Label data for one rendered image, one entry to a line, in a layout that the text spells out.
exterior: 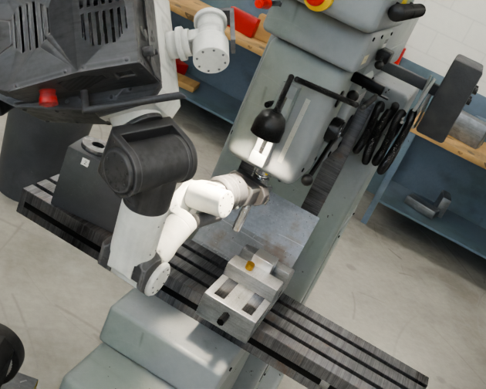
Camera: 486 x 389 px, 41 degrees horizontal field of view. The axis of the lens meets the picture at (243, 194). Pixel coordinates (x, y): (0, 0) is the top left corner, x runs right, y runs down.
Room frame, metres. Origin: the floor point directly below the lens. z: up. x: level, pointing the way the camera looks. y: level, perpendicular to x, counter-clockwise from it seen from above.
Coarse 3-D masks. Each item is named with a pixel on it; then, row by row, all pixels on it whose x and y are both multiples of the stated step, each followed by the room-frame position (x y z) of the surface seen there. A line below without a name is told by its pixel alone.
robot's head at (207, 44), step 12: (204, 12) 1.21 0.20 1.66; (216, 12) 1.22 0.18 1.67; (204, 24) 1.20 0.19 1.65; (216, 24) 1.20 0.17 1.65; (180, 36) 1.17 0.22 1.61; (192, 36) 1.18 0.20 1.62; (204, 36) 1.16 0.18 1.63; (216, 36) 1.16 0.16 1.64; (180, 48) 1.16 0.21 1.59; (192, 48) 1.20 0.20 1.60; (204, 48) 1.14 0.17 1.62; (216, 48) 1.14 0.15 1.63; (228, 48) 1.18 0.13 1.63; (204, 60) 1.15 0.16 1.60; (216, 60) 1.16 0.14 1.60; (228, 60) 1.16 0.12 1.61; (204, 72) 1.17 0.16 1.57; (216, 72) 1.17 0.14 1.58
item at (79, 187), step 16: (80, 144) 1.62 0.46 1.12; (96, 144) 1.65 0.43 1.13; (64, 160) 1.58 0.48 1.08; (80, 160) 1.57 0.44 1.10; (96, 160) 1.57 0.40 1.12; (64, 176) 1.58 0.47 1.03; (80, 176) 1.57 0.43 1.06; (96, 176) 1.57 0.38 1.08; (64, 192) 1.57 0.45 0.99; (80, 192) 1.57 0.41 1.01; (96, 192) 1.57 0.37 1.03; (112, 192) 1.57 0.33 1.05; (64, 208) 1.57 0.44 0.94; (80, 208) 1.57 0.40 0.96; (96, 208) 1.57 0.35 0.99; (112, 208) 1.57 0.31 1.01; (96, 224) 1.57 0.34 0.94; (112, 224) 1.57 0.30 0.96
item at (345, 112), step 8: (352, 88) 1.66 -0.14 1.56; (360, 88) 1.67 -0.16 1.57; (360, 96) 1.75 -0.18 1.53; (344, 104) 1.66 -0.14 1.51; (344, 112) 1.66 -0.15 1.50; (352, 112) 1.74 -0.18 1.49; (344, 128) 1.73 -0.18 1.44; (336, 144) 1.76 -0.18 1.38; (320, 152) 1.66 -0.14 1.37; (328, 152) 1.67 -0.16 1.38
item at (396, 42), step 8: (408, 24) 2.16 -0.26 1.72; (400, 32) 2.06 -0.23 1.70; (408, 32) 2.30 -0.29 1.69; (392, 40) 1.94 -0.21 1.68; (400, 40) 2.18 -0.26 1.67; (392, 48) 2.03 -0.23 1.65; (400, 48) 2.27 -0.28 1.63; (360, 72) 1.66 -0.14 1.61; (368, 72) 1.75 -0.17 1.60; (376, 72) 1.95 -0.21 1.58
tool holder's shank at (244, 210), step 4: (244, 208) 1.57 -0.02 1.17; (248, 208) 1.57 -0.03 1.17; (240, 212) 1.57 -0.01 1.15; (244, 212) 1.57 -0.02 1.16; (248, 212) 1.58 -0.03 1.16; (240, 216) 1.57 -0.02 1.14; (244, 216) 1.57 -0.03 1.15; (236, 220) 1.58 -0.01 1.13; (240, 220) 1.57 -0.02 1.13; (244, 220) 1.57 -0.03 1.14; (236, 224) 1.57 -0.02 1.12; (240, 224) 1.57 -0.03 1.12; (232, 228) 1.58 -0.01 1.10; (236, 228) 1.57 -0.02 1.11; (240, 228) 1.57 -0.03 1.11
